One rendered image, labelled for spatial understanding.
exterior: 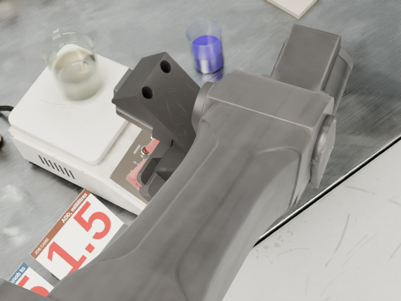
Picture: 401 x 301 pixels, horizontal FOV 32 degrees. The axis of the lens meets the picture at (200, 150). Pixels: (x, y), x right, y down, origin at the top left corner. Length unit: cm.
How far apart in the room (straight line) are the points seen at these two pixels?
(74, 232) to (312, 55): 36
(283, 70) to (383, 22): 43
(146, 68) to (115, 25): 43
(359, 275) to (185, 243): 46
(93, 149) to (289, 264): 24
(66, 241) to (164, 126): 29
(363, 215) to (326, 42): 30
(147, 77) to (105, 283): 24
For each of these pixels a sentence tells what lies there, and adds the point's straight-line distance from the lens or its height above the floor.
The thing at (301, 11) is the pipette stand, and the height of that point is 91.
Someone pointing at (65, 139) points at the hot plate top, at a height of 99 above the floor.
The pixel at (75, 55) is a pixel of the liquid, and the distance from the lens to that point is 75.
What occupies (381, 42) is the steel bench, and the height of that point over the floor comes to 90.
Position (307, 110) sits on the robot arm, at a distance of 41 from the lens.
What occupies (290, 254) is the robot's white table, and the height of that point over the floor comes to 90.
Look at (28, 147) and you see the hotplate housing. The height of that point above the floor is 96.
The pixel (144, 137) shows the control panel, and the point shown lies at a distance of 75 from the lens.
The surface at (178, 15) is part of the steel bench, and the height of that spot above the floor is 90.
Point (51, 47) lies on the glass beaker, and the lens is 74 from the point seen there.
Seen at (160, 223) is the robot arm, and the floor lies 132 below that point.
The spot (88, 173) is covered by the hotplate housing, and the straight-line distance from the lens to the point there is 74.
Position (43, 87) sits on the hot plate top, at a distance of 79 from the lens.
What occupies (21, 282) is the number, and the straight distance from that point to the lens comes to 75.
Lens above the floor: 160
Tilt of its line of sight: 60 degrees down
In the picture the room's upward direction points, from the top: 11 degrees counter-clockwise
